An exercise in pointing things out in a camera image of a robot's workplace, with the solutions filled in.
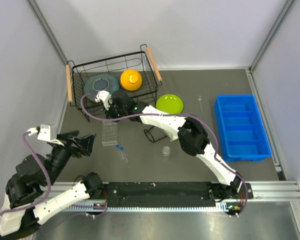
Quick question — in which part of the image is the orange ribbed bowl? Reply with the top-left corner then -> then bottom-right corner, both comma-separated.
120,69 -> 143,91

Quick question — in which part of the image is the blue ceramic plate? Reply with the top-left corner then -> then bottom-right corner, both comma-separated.
83,73 -> 120,103

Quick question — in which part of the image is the lime green plate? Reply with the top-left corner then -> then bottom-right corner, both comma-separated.
156,94 -> 184,114

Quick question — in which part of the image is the clear glass pipette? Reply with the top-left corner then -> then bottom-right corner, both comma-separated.
197,95 -> 203,114

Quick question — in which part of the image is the black wire basket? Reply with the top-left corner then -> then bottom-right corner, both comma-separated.
66,44 -> 162,111

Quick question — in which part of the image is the clear tube rack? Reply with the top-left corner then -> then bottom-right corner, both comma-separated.
101,121 -> 118,147

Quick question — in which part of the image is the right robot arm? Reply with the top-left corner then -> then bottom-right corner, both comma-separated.
98,89 -> 249,198

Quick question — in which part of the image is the blue capped test tube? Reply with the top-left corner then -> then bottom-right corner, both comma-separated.
116,144 -> 125,160
119,147 -> 128,164

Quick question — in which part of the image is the small clear round dish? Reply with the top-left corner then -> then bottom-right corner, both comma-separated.
162,146 -> 171,156

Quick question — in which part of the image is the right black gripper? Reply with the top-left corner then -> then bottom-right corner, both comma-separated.
102,100 -> 128,124

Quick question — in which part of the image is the black wire stand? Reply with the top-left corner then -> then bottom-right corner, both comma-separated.
143,126 -> 168,143

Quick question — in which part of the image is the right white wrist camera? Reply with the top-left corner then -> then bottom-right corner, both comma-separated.
94,90 -> 111,111

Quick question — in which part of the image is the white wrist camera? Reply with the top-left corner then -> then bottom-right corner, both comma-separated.
94,90 -> 111,111
27,124 -> 64,146

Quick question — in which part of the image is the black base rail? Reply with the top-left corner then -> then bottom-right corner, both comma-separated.
99,181 -> 231,208

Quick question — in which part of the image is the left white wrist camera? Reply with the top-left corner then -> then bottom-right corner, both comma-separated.
27,124 -> 64,146

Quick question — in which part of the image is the blue plastic divided bin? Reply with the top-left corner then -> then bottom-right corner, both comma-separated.
214,94 -> 272,162

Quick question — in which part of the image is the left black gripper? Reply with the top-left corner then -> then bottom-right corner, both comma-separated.
46,129 -> 97,186

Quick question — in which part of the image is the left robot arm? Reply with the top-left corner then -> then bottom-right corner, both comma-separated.
0,127 -> 104,240

